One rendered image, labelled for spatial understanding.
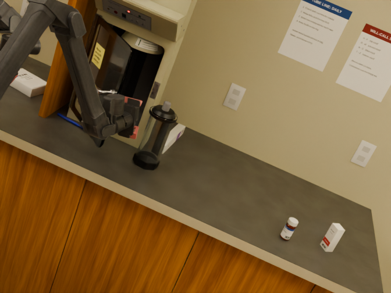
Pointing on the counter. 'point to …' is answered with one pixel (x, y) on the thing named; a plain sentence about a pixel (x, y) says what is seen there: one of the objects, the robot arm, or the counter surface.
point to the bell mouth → (142, 45)
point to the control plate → (127, 14)
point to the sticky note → (98, 55)
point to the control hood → (171, 34)
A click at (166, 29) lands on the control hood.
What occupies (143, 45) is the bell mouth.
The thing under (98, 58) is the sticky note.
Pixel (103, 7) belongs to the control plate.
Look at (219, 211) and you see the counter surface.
